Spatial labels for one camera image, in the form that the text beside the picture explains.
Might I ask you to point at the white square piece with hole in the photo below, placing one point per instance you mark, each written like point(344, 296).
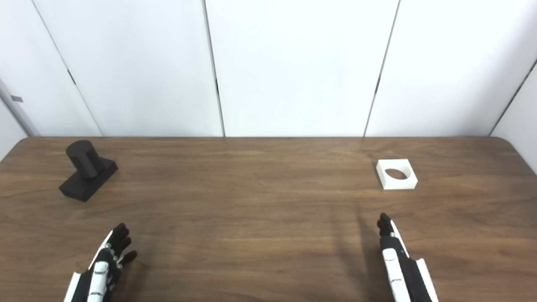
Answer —
point(390, 179)

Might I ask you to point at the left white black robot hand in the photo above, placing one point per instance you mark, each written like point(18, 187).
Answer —
point(102, 270)

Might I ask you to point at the small grey wall tag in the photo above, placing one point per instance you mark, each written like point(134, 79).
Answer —
point(16, 99)

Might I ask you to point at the black peg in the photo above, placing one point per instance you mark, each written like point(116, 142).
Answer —
point(87, 170)

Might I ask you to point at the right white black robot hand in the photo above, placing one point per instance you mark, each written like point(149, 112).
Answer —
point(400, 268)

